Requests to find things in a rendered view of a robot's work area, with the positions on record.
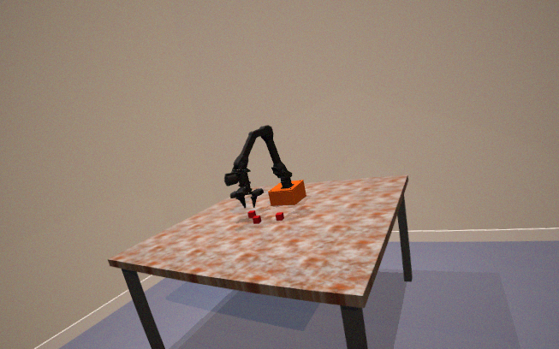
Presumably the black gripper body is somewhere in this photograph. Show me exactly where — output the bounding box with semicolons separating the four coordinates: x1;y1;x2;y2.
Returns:
230;181;264;198

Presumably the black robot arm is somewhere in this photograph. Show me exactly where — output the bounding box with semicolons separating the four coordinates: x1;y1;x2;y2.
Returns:
224;125;294;198

